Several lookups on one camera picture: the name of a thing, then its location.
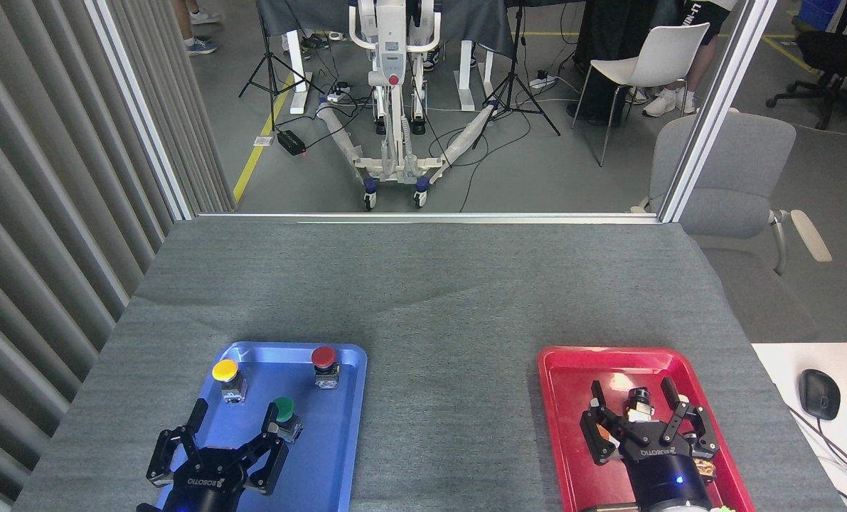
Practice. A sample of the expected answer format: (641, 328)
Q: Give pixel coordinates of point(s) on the white stand on wheels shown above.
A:
(393, 43)

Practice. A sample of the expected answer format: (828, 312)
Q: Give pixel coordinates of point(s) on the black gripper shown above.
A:
(661, 476)
(210, 483)

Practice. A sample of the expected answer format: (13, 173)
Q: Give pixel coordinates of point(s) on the silver frame post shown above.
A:
(715, 107)
(139, 107)

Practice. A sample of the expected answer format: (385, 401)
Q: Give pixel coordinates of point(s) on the black box on floor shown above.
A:
(291, 142)

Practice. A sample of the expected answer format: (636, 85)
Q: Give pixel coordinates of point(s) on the silver frame rail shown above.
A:
(430, 217)

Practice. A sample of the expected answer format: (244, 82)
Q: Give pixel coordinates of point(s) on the white desk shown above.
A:
(786, 370)

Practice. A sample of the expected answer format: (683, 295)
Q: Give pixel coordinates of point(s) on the black office chair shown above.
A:
(832, 57)

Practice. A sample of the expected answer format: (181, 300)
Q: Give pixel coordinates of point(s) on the black selector switch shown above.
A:
(640, 404)

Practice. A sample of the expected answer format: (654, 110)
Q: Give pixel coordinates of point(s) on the green push button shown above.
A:
(284, 408)

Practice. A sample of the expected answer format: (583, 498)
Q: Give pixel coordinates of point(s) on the blue plastic tray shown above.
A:
(323, 455)

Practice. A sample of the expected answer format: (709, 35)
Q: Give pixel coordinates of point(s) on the yellow push button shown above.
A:
(225, 370)

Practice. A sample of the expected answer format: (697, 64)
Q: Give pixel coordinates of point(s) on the black tripod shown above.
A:
(514, 85)
(272, 64)

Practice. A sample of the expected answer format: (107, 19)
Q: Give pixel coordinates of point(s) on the red push button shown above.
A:
(323, 355)

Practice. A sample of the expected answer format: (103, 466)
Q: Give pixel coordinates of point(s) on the white power strip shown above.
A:
(542, 82)

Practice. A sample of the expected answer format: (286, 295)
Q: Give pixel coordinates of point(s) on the white plastic chair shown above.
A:
(668, 53)

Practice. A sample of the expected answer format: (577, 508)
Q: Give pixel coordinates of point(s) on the grey office chair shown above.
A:
(736, 171)

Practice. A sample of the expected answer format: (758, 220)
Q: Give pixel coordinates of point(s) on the red plastic tray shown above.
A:
(565, 427)

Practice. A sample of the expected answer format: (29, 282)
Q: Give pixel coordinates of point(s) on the black switch with orange base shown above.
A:
(705, 469)

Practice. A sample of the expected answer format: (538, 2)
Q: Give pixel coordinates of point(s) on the black computer mouse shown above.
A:
(819, 395)

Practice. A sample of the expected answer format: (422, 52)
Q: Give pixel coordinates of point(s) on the grey table cloth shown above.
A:
(430, 299)

